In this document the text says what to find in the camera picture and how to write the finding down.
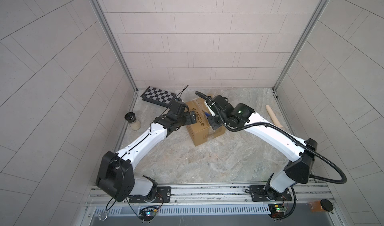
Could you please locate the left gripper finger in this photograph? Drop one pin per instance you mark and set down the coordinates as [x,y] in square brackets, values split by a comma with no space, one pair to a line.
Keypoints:
[184,123]
[191,117]

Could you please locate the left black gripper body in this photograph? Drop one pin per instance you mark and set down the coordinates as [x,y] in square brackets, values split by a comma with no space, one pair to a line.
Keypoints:
[177,121]

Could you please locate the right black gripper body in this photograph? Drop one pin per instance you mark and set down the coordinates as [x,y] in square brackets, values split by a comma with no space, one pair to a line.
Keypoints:
[223,118]

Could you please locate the brown cardboard express box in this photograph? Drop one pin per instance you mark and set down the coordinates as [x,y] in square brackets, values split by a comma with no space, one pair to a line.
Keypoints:
[201,132]

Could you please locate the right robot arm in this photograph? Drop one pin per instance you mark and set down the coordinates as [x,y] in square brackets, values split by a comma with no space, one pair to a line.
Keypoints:
[245,118]

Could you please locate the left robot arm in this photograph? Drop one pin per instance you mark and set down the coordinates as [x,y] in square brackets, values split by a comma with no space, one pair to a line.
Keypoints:
[116,173]

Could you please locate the black white chessboard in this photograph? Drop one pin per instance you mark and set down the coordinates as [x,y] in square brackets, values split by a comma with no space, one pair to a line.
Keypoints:
[158,96]

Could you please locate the glass jar black lid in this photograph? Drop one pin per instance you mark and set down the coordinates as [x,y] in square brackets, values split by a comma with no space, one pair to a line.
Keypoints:
[132,120]

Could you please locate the wooden rolling pin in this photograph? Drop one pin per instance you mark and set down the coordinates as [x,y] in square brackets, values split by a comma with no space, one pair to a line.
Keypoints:
[274,118]

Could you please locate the left green circuit board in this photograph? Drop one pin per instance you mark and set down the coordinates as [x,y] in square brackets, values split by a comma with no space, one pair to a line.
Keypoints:
[147,214]

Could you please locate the green circuit board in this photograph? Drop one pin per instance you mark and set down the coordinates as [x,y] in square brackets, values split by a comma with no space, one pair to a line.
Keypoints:
[277,210]
[147,214]

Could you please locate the right green circuit board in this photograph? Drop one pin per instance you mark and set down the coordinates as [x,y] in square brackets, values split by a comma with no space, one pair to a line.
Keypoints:
[277,210]

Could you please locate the brown jar black lid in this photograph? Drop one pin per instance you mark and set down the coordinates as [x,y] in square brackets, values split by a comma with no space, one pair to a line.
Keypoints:
[323,205]

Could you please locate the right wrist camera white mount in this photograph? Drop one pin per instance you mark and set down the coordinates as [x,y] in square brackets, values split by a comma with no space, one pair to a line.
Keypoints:
[212,113]

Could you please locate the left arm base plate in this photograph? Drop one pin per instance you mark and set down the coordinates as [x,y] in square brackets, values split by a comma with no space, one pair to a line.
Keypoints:
[156,195]

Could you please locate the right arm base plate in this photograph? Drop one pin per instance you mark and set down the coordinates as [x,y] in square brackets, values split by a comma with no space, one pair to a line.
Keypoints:
[260,194]

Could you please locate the aluminium front rail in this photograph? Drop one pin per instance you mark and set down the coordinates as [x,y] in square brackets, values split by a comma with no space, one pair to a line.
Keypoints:
[211,199]

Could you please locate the left corner aluminium post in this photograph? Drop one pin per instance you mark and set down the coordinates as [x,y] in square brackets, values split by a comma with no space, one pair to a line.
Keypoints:
[112,40]

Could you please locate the corner aluminium post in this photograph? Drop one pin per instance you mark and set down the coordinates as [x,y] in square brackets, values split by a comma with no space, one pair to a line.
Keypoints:
[112,40]
[321,6]

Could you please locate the metal ring hook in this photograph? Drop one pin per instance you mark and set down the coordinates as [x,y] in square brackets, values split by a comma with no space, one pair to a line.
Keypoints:
[102,216]

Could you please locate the right corner aluminium post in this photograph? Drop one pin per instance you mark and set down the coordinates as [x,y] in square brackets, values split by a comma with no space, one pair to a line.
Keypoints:
[321,6]

